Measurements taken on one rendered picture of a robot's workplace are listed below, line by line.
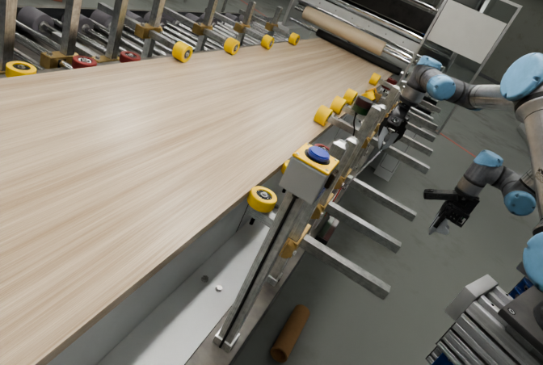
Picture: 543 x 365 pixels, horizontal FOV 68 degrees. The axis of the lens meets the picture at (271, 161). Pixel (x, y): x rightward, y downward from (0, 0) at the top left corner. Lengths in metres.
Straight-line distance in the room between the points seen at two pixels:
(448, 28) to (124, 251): 3.21
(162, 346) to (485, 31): 3.23
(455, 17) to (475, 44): 0.26
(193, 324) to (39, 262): 0.46
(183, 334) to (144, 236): 0.32
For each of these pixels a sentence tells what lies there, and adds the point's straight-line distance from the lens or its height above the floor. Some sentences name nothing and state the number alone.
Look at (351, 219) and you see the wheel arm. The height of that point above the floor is 0.85.
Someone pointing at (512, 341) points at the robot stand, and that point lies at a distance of 1.09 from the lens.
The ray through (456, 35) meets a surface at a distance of 3.66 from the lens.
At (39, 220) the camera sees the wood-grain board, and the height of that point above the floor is 0.90.
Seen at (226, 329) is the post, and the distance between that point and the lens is 0.97.
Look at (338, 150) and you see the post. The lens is 0.94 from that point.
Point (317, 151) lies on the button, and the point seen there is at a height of 1.23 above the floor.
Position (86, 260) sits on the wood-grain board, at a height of 0.90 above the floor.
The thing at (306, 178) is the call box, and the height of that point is 1.19.
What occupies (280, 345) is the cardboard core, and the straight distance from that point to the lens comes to 1.91.
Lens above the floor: 1.50
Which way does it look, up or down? 27 degrees down
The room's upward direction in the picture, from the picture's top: 24 degrees clockwise
